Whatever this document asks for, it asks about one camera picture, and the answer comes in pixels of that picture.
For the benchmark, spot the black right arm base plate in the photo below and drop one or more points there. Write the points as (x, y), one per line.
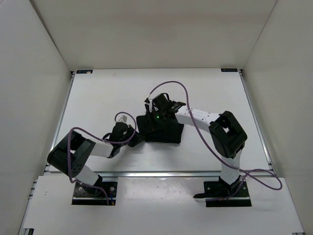
(218, 197)

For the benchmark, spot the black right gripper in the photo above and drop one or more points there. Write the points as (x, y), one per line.
(149, 115)

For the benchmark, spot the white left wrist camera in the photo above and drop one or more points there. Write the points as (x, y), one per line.
(123, 119)

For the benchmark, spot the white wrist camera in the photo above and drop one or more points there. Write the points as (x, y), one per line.
(123, 119)
(149, 103)

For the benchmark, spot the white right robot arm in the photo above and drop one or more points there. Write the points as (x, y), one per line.
(226, 133)

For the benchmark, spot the blue corner label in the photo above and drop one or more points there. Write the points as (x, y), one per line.
(84, 71)
(228, 70)

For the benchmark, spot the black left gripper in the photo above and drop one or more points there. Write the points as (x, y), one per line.
(137, 139)

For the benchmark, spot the blue left corner label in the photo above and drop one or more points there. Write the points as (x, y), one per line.
(84, 71)

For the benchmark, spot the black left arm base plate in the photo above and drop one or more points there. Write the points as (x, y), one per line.
(83, 195)

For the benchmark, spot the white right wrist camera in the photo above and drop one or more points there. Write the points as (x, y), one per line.
(149, 103)

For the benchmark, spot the black pleated skirt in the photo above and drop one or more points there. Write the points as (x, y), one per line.
(170, 132)

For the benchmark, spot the blue right corner label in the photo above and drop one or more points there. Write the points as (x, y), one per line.
(228, 70)

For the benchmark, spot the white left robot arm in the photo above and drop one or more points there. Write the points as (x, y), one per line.
(72, 152)

